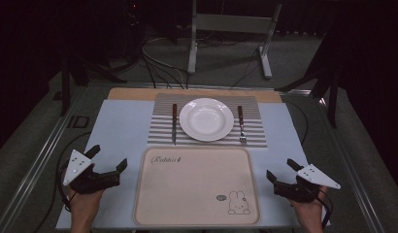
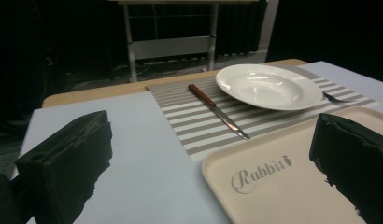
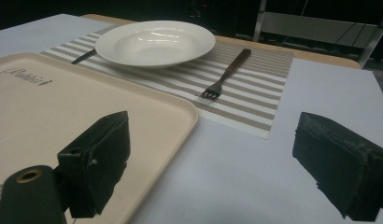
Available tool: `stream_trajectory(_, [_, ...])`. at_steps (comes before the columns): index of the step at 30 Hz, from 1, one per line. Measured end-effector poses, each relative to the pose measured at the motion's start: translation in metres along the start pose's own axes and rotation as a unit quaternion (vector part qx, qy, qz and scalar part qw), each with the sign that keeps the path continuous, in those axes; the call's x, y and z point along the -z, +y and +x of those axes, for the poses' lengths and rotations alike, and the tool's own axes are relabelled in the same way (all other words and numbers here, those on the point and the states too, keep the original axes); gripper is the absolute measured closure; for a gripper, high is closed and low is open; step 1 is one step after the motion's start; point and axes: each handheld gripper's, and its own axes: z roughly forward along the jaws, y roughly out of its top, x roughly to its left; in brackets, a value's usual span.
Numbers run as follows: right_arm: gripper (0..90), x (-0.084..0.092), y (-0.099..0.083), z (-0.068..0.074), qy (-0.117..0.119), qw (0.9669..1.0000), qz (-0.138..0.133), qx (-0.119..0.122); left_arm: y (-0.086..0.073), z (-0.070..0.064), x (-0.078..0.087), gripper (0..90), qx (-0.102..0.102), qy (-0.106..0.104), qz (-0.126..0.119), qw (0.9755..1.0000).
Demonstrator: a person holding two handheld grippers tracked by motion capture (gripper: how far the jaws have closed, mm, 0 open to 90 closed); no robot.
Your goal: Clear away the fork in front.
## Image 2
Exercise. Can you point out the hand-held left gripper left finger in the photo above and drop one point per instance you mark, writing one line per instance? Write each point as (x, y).
(65, 165)

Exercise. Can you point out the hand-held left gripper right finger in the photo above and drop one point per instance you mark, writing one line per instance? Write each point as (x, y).
(354, 155)

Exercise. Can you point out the metal fork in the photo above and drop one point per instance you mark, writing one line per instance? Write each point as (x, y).
(334, 98)

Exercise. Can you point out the beige tray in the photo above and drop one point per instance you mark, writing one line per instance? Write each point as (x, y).
(283, 183)

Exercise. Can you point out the white plate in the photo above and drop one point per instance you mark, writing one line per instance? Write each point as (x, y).
(269, 85)

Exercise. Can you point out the striped grey placemat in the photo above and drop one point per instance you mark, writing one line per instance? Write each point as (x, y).
(211, 121)

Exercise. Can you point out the white metal stand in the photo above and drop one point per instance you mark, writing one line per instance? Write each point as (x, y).
(171, 46)

